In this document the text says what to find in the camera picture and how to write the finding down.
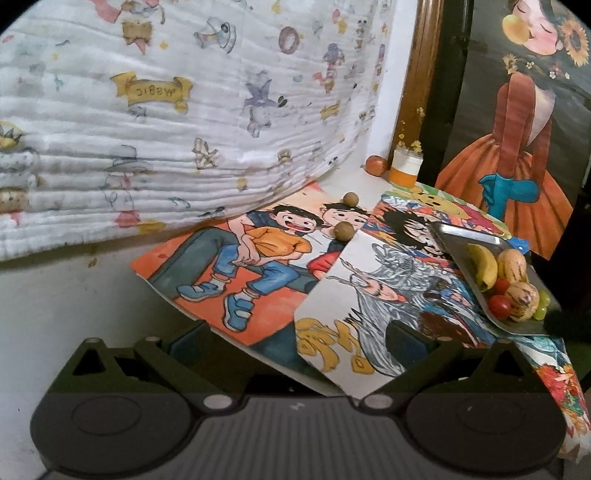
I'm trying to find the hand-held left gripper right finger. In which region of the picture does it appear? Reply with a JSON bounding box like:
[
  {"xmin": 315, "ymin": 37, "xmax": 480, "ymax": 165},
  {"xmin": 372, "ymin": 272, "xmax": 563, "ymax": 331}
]
[{"xmin": 358, "ymin": 320, "xmax": 550, "ymax": 414}]

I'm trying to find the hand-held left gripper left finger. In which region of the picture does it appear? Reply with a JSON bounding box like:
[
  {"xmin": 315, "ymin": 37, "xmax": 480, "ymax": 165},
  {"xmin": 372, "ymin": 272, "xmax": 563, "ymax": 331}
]
[{"xmin": 55, "ymin": 318, "xmax": 238, "ymax": 414}]

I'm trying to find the yellow banana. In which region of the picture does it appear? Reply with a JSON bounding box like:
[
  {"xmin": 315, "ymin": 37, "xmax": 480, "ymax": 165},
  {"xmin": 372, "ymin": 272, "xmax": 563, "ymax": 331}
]
[{"xmin": 465, "ymin": 242, "xmax": 499, "ymax": 292}]

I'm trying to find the metal tray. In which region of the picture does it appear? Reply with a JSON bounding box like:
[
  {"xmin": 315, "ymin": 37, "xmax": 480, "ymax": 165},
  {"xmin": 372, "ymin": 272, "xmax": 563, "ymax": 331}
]
[{"xmin": 427, "ymin": 220, "xmax": 563, "ymax": 336}]

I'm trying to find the striped pepino melon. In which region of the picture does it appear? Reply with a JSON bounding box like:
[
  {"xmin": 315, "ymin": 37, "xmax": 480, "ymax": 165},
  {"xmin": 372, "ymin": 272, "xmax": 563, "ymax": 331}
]
[
  {"xmin": 498, "ymin": 249, "xmax": 529, "ymax": 283},
  {"xmin": 504, "ymin": 282, "xmax": 540, "ymax": 321}
]

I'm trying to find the silver-haired figure drawing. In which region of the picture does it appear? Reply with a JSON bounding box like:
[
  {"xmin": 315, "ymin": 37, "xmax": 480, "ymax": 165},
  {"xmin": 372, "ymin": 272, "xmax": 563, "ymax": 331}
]
[{"xmin": 294, "ymin": 228, "xmax": 509, "ymax": 401}]

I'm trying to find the orange drawing of boys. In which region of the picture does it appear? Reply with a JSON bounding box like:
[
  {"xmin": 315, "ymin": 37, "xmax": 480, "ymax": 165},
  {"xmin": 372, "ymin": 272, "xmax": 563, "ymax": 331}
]
[{"xmin": 130, "ymin": 180, "xmax": 372, "ymax": 348}]

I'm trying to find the colourful cartoon drawing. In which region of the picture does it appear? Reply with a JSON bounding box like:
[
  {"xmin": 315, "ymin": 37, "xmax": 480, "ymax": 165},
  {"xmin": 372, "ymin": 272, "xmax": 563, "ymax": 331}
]
[{"xmin": 369, "ymin": 184, "xmax": 591, "ymax": 464}]

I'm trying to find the orange and white jar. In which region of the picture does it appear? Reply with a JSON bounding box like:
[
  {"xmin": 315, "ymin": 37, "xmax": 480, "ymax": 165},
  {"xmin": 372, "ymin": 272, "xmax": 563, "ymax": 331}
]
[{"xmin": 388, "ymin": 145, "xmax": 423, "ymax": 188}]

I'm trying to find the white cartoon printed blanket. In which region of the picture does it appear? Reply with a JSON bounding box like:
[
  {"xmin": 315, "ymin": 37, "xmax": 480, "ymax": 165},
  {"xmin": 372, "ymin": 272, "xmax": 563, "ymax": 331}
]
[{"xmin": 0, "ymin": 0, "xmax": 393, "ymax": 261}]

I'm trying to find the wall poster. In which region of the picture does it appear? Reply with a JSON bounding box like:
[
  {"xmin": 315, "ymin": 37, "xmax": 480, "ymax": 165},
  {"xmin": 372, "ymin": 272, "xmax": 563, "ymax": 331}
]
[{"xmin": 434, "ymin": 0, "xmax": 591, "ymax": 260}]

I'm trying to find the wooden frame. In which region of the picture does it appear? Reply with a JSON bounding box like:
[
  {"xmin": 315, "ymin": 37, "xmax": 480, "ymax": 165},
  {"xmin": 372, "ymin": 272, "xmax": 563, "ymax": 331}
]
[{"xmin": 401, "ymin": 0, "xmax": 445, "ymax": 155}]

